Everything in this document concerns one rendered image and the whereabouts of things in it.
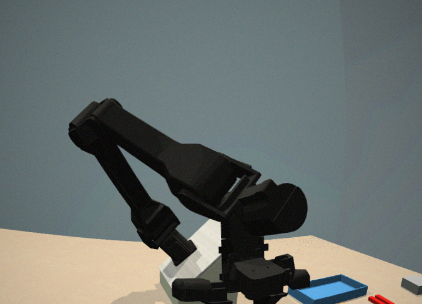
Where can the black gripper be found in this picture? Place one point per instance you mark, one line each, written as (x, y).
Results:
(202, 290)

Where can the blue rectangular tray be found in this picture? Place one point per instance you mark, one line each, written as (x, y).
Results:
(329, 290)

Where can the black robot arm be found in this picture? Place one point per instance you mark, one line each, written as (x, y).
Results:
(201, 179)

